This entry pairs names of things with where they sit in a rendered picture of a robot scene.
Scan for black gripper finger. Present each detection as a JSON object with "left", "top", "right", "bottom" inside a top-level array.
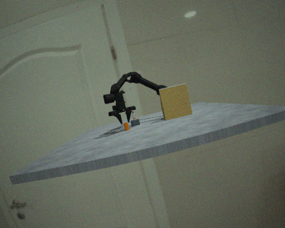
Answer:
[
  {"left": 126, "top": 111, "right": 132, "bottom": 122},
  {"left": 114, "top": 114, "right": 122, "bottom": 124}
]

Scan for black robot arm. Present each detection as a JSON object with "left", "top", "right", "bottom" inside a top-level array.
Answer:
[{"left": 103, "top": 72, "right": 167, "bottom": 104}]

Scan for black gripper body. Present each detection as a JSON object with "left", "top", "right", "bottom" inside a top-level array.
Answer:
[{"left": 109, "top": 100, "right": 136, "bottom": 116}]

